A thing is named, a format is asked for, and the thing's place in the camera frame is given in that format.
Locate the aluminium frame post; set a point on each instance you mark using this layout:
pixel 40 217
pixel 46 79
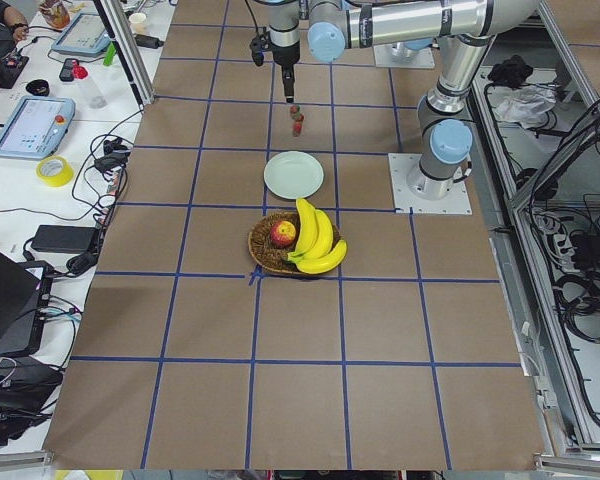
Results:
pixel 119 31

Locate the red apple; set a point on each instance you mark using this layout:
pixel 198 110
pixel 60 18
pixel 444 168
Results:
pixel 283 233

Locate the clear bottle red cap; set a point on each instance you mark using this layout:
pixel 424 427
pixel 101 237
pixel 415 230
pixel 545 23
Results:
pixel 88 87

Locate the yellow banana bunch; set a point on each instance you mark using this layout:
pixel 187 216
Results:
pixel 315 251

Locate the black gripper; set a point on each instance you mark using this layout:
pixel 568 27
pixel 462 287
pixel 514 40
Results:
pixel 285 56

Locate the blue teach pendant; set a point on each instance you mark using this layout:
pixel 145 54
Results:
pixel 36 127
pixel 84 36

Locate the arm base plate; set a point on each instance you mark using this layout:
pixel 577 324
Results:
pixel 415 193
pixel 400 55

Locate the black power adapter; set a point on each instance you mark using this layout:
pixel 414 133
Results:
pixel 63 239

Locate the yellow tape roll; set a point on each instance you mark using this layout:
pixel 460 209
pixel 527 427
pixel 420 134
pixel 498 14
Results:
pixel 54 171

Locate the light green plate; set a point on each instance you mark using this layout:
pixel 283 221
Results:
pixel 293 174

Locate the paper cup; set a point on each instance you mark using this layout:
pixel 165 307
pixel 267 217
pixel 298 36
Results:
pixel 138 22

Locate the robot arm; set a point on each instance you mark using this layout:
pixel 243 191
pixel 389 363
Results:
pixel 466 29

